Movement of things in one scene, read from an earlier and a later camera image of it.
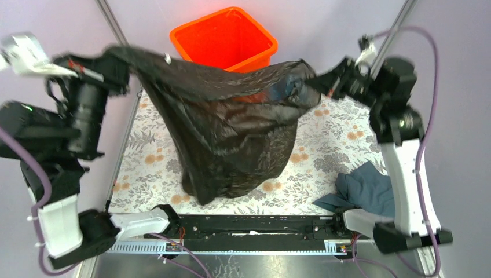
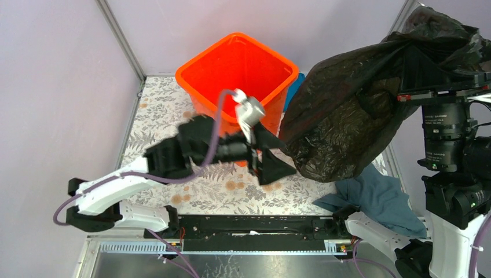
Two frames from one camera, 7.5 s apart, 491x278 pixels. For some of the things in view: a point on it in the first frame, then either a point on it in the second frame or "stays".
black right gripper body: x=359 y=87 -> x=448 y=97
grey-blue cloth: x=366 y=187 stays
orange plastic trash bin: x=227 y=39 -> x=235 y=62
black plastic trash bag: x=234 y=130 -> x=340 y=112
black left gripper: x=110 y=73 -> x=271 y=168
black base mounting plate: x=253 y=233 stays
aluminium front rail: x=162 y=248 stays
